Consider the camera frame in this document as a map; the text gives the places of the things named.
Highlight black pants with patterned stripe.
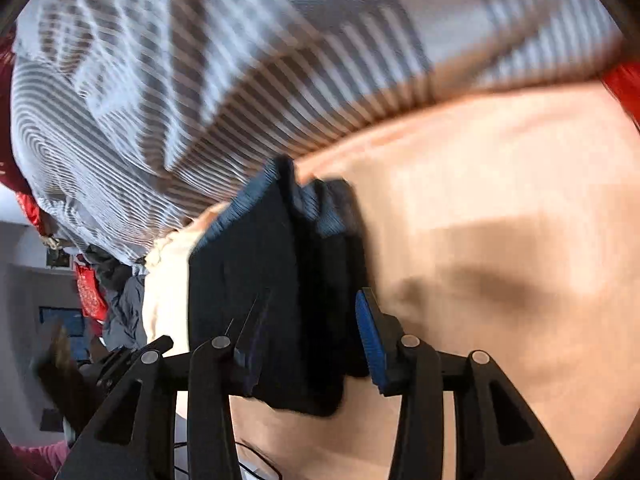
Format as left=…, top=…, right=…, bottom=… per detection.
left=188, top=156, right=368, bottom=417

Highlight blue window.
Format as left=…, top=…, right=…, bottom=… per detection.
left=39, top=307, right=90, bottom=362

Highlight dark grey quilted jacket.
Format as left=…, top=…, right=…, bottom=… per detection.
left=84, top=245, right=146, bottom=350

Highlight peach bed sheet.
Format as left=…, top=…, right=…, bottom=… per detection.
left=141, top=81, right=640, bottom=480

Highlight red cloth at left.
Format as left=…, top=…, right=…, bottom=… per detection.
left=1, top=30, right=107, bottom=323

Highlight grey striped duvet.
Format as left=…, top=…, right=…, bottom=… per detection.
left=11, top=0, right=623, bottom=263

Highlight red embroidered pillow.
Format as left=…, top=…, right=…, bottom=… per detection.
left=601, top=61, right=640, bottom=126

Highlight black cable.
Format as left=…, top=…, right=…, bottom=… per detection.
left=171, top=439, right=284, bottom=480

